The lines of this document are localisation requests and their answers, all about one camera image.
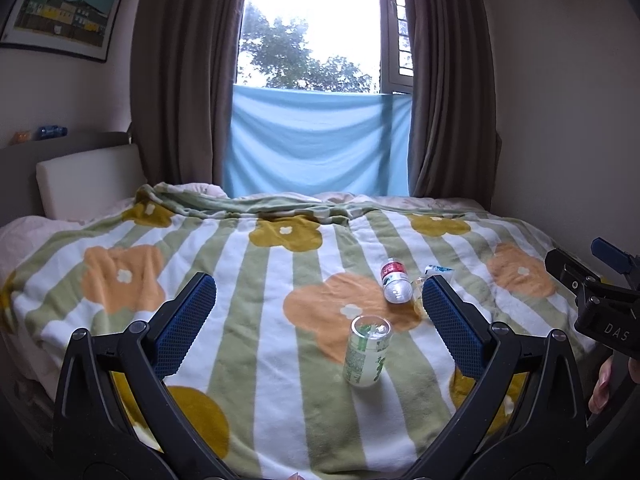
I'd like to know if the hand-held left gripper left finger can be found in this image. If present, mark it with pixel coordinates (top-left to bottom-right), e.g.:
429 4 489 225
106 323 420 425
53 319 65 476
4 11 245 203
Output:
52 272 221 466

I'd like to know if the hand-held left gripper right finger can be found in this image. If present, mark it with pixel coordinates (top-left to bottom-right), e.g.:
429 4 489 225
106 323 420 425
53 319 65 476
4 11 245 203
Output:
420 275 588 466

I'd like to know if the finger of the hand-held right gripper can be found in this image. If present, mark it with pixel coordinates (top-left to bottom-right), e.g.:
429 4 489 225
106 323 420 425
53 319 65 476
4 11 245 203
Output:
591 237 640 277
545 247 602 305

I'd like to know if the green white can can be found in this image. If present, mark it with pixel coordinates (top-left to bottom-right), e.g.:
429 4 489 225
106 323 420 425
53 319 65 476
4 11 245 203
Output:
342 314 394 389

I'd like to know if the person's right hand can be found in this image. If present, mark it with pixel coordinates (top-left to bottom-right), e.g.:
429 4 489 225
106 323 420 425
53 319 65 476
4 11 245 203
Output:
588 357 619 415

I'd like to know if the clear bottle blue white label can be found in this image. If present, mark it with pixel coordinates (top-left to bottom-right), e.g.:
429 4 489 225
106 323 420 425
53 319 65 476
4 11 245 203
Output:
410 264 455 319

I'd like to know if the red silver can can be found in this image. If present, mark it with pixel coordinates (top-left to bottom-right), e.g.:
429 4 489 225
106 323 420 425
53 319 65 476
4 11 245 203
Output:
380 257 412 305

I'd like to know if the striped floral blanket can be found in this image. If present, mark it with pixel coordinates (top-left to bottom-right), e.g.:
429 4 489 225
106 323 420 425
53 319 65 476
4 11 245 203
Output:
0 183 598 480

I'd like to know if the white headboard cushion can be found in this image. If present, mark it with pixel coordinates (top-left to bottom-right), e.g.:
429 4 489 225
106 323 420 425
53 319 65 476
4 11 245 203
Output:
35 143 148 223

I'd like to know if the pale pink duvet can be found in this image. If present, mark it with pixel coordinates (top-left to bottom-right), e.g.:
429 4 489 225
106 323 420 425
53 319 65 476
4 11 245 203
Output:
0 182 488 401

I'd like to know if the grey bed headboard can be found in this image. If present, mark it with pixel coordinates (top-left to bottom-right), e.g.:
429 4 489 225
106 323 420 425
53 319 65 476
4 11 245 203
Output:
0 131 132 231

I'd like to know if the light blue cloth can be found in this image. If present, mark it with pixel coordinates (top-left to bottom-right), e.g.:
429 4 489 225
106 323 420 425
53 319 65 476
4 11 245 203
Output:
221 85 414 198

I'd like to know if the brown curtain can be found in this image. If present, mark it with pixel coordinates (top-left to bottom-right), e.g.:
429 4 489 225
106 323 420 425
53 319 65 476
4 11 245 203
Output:
397 0 501 211
129 0 252 198

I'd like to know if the framed picture of houses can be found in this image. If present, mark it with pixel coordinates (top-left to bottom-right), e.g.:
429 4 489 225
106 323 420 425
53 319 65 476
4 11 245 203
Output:
0 0 127 64

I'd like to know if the open window frame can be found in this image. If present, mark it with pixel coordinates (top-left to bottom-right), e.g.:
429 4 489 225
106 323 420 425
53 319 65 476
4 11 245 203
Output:
376 0 417 96

